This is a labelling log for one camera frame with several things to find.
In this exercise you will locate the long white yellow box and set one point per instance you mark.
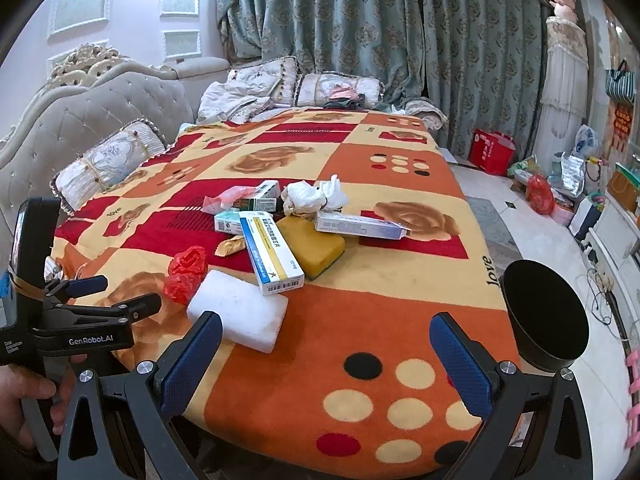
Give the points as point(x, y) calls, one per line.
point(270, 255)

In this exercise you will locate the pink plush toy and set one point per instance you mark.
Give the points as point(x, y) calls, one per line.
point(564, 2)

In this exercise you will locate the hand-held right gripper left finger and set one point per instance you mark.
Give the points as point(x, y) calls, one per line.
point(192, 365)

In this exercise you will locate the black trash bin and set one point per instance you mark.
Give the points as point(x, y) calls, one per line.
point(550, 330)

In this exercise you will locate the orange red printed blanket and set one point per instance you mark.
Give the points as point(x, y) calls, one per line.
point(350, 310)

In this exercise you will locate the grey tufted sofa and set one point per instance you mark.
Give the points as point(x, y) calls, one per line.
point(100, 105)

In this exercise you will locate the lace covered air conditioner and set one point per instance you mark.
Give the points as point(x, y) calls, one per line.
point(565, 85)

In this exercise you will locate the small white green box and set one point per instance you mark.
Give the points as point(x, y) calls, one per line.
point(265, 190)

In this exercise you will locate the red hanging ornament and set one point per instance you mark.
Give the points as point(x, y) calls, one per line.
point(621, 125)

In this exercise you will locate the yellow sponge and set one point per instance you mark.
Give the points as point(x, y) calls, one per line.
point(320, 252)

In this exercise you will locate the red bucket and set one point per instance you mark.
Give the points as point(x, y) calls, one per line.
point(492, 152)

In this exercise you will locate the white dark shopping bag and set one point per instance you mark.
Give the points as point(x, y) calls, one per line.
point(585, 220)

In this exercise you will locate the teal patterned curtain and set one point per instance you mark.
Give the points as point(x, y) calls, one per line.
point(480, 60)
point(325, 15)

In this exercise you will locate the dark green box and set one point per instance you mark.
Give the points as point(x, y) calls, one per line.
point(260, 205)

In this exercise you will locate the teal white box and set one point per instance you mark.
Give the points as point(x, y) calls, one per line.
point(227, 222)

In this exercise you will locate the white quilt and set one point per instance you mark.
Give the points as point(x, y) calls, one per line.
point(225, 102)

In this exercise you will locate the green printed bag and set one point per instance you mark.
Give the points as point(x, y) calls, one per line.
point(522, 167)

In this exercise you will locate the full red plastic bag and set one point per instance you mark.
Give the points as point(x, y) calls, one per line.
point(540, 195)

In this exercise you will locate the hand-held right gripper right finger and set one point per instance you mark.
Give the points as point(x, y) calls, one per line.
point(462, 365)

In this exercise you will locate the pink garment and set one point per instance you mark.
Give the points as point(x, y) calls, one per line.
point(345, 92)

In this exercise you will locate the crumpled red plastic bag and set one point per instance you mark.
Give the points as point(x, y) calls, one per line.
point(185, 275)

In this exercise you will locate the striped tote bag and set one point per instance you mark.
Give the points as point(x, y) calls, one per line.
point(620, 82)

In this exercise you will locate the white cabinet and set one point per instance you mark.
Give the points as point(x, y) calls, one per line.
point(617, 245)

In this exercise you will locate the white blue plastic bag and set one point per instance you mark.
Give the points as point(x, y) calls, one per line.
point(586, 142)

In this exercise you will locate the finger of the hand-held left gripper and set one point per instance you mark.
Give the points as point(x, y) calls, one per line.
point(135, 306)
point(85, 286)

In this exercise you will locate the white blue toothpaste box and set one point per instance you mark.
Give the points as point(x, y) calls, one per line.
point(360, 225)

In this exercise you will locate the person's left hand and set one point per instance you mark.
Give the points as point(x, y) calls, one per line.
point(30, 395)

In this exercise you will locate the dark garment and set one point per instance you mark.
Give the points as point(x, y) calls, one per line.
point(340, 104)

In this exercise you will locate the white tissue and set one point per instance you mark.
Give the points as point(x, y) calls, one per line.
point(310, 197)

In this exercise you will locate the pink plastic bag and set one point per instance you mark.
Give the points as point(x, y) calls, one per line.
point(225, 200)

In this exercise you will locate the silver foil bag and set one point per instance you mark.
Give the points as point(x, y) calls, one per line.
point(572, 175)

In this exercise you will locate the white foam block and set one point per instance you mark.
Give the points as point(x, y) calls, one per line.
point(240, 310)

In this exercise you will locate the pink box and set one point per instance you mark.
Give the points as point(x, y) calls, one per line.
point(562, 214)

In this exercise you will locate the pink plastic rack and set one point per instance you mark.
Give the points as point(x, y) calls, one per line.
point(632, 395)

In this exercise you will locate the beige floral cushion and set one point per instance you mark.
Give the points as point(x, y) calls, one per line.
point(260, 80)
point(110, 155)
point(320, 87)

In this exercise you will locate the brown paper gift bag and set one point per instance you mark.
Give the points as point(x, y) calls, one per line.
point(622, 187)

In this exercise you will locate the gold snack wrapper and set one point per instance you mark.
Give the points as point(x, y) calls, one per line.
point(232, 245)

